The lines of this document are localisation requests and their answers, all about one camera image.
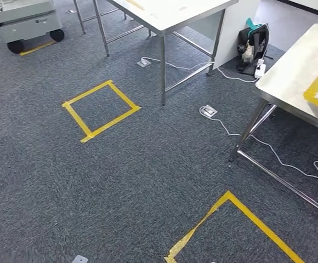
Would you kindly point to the stainless steel workbench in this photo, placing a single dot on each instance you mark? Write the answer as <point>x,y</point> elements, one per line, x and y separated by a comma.
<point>290,72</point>

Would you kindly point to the steel floor plate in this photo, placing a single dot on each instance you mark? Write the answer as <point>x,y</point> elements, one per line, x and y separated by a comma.
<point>79,259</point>

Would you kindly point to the yellow floor tape strip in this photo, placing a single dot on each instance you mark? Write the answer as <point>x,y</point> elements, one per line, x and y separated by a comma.
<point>38,47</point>

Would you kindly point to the yellow floor tape square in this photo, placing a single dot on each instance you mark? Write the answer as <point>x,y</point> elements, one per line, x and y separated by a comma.
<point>106,126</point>
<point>257,220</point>

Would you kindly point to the white desk with metal legs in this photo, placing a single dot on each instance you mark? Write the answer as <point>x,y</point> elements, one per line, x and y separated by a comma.
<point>175,14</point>

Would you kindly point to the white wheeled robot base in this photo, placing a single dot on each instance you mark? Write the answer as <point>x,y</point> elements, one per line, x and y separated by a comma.
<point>24,25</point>

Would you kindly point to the black backpack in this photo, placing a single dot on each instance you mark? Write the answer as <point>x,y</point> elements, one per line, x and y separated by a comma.
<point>254,40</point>

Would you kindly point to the steel floor socket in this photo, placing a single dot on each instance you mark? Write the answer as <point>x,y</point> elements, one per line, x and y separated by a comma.
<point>143,62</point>
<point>209,111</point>

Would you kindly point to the white power strip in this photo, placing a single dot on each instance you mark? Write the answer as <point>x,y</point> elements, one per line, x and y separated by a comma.
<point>260,70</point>

